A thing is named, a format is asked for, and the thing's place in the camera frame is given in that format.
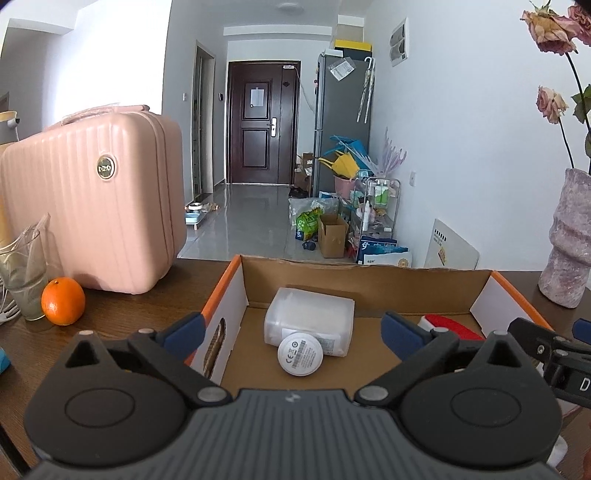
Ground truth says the blue tissue pack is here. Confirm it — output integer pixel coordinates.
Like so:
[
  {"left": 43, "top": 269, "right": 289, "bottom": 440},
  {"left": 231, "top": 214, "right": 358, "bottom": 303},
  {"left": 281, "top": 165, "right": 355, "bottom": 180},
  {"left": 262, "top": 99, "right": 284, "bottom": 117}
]
[{"left": 0, "top": 348, "right": 11, "bottom": 374}]

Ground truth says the green snack bag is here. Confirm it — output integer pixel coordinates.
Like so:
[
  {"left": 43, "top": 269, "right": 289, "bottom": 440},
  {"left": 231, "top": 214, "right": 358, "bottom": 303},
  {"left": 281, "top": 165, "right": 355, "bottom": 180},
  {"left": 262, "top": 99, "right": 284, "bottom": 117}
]
[{"left": 295, "top": 208, "right": 322, "bottom": 242}]

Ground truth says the red cardboard fruit box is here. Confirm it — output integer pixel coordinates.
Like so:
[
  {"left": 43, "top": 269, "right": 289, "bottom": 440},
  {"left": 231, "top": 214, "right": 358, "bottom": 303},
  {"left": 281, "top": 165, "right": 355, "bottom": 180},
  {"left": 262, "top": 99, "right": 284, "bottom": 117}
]
[{"left": 177, "top": 256, "right": 549, "bottom": 394}]

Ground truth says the blue white tissue box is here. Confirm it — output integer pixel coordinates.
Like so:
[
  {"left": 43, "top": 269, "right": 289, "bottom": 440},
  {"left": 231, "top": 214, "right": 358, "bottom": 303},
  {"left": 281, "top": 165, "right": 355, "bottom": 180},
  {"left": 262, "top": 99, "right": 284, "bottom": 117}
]
[{"left": 356, "top": 236, "right": 413, "bottom": 268}]

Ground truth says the small brown cardboard box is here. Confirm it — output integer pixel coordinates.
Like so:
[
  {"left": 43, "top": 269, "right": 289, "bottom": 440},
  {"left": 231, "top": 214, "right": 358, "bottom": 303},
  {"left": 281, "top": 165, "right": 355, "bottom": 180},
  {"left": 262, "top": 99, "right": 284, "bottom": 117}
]
[{"left": 318, "top": 214, "right": 349, "bottom": 259}]

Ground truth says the red white lint brush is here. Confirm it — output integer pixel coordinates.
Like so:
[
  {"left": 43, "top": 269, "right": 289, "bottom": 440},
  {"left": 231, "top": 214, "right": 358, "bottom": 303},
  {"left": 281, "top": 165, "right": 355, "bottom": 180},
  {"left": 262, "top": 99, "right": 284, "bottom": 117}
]
[{"left": 418, "top": 314, "right": 484, "bottom": 341}]

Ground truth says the white board against wall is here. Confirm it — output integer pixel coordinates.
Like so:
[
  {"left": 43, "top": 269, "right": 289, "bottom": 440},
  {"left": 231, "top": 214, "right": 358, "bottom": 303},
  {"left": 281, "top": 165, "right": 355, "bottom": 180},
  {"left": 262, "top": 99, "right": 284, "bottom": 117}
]
[{"left": 424, "top": 219, "right": 480, "bottom": 270}]

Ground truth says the metal trolley shelf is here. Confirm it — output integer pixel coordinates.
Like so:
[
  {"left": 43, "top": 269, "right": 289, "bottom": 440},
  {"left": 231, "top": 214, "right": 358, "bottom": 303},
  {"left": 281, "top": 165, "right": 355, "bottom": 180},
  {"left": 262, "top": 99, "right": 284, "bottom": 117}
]
[{"left": 351, "top": 177, "right": 402, "bottom": 239}]

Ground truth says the dried pink rose bouquet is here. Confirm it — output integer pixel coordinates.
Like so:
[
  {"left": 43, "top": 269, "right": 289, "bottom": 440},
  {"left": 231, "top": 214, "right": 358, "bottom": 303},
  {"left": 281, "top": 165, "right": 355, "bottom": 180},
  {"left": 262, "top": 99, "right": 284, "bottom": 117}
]
[{"left": 520, "top": 1, "right": 590, "bottom": 173}]

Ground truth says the white rectangular plastic container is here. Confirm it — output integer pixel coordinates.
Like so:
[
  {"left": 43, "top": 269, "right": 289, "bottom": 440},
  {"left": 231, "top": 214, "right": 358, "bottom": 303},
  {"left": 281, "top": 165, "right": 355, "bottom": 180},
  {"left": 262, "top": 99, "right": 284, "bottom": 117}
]
[{"left": 263, "top": 287, "right": 355, "bottom": 357}]

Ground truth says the orange fruit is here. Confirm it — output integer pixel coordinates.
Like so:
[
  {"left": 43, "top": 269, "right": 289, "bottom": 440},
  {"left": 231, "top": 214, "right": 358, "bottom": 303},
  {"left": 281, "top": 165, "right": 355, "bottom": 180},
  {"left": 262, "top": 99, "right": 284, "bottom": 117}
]
[{"left": 41, "top": 277, "right": 85, "bottom": 327}]

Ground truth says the yellow box on fridge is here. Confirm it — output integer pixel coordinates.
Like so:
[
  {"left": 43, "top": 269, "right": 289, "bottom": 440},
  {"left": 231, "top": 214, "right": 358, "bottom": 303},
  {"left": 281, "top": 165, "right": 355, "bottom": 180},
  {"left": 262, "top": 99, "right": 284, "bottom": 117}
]
[{"left": 334, "top": 39, "right": 373, "bottom": 57}]

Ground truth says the white round puck device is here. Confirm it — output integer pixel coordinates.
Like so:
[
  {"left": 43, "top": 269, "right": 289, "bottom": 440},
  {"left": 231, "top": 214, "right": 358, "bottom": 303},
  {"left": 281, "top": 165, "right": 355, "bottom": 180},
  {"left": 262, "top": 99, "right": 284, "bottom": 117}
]
[{"left": 277, "top": 332, "right": 324, "bottom": 377}]

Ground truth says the clear glass cup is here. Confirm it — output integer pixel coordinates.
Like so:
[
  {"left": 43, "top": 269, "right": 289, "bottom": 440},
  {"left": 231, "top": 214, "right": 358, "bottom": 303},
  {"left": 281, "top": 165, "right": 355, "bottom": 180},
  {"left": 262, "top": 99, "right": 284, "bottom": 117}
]
[{"left": 1, "top": 214, "right": 50, "bottom": 321}]

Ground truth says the grey refrigerator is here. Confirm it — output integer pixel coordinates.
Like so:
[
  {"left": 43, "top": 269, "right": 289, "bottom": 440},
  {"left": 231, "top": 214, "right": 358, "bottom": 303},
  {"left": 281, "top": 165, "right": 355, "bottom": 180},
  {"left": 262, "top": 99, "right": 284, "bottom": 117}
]
[{"left": 312, "top": 52, "right": 370, "bottom": 196}]

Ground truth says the pink hard-shell suitcase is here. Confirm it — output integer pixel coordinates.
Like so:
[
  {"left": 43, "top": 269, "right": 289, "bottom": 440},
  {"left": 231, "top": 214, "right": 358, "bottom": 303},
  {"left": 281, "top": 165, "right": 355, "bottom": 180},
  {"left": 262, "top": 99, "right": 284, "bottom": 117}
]
[{"left": 4, "top": 105, "right": 186, "bottom": 294}]

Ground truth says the lilac textured vase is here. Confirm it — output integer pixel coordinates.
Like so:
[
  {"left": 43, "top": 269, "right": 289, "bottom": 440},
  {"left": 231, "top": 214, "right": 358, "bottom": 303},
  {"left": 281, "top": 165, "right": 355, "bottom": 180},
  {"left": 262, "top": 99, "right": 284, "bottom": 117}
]
[{"left": 538, "top": 168, "right": 590, "bottom": 309}]

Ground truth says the dark brown entrance door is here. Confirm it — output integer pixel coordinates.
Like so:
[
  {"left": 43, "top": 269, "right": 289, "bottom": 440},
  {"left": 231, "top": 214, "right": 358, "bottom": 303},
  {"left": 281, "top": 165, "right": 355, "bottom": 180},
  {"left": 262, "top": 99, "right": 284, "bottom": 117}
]
[{"left": 228, "top": 60, "right": 300, "bottom": 185}]

